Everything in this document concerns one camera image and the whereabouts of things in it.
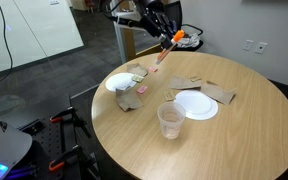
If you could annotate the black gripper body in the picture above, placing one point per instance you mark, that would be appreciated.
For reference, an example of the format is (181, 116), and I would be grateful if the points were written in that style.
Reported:
(158, 24)

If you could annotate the orange black clamp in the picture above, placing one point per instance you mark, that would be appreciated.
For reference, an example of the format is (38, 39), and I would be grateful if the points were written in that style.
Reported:
(89, 163)
(77, 121)

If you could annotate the black perforated base board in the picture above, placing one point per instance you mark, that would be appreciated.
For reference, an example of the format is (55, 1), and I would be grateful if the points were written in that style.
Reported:
(50, 140)

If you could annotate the pink packet near napkin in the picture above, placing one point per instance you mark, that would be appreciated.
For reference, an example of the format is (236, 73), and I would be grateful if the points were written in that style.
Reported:
(142, 89)

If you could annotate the pink packet centre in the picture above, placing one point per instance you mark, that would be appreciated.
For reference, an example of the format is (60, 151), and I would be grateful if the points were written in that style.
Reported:
(153, 69)

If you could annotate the small white paper plate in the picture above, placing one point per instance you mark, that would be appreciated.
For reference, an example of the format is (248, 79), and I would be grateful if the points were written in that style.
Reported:
(197, 105)

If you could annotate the large white paper plate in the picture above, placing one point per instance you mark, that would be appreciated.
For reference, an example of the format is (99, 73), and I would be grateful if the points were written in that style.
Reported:
(120, 81)

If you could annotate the clear plastic cup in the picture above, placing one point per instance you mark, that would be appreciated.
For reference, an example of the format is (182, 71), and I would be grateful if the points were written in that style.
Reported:
(171, 116)

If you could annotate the brown napkin by small plate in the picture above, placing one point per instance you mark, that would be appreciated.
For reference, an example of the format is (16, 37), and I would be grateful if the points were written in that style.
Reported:
(208, 88)

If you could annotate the orange black clamp upper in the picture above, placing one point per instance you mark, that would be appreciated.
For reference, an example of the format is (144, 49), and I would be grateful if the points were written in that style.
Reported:
(77, 121)

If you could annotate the tan packet on napkin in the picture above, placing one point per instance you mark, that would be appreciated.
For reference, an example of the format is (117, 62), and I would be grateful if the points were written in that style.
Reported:
(194, 78)

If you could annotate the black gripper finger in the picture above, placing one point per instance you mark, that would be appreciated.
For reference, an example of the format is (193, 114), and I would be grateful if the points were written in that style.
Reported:
(165, 42)

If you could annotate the tan packet by plate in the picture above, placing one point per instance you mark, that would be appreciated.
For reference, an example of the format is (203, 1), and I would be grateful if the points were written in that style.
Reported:
(169, 95)

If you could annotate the yellow green packet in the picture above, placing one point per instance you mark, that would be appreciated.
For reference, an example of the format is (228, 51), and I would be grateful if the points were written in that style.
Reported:
(137, 78)

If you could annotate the orange white marker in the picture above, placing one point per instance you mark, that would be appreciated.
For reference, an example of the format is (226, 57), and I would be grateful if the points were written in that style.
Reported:
(179, 34)

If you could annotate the orange black clamp lower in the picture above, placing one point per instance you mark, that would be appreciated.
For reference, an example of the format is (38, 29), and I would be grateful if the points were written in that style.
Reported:
(89, 163)

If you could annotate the round wooden table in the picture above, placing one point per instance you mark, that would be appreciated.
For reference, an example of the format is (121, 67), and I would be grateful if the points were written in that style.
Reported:
(246, 140)

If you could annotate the white cloth on chair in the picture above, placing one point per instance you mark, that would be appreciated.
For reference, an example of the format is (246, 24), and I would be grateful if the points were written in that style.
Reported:
(189, 41)

